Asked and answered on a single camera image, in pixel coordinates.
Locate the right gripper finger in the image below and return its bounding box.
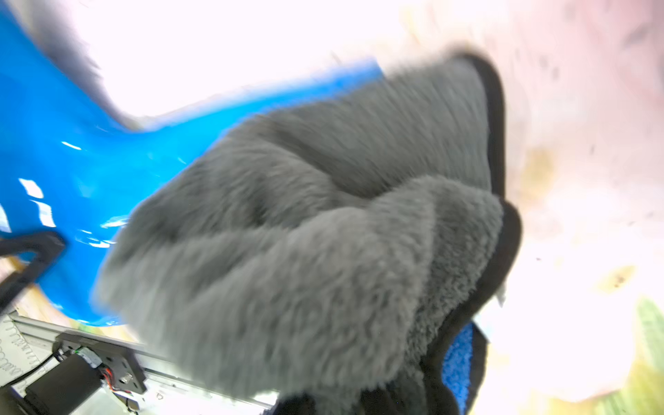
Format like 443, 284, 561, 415
1, 232, 66, 311

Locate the blue rubber boot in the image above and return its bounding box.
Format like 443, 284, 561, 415
1, 5, 382, 327

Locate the grey blue microfibre cloth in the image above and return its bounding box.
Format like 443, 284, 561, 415
94, 54, 522, 414

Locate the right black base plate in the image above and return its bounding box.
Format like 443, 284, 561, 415
54, 331, 147, 395

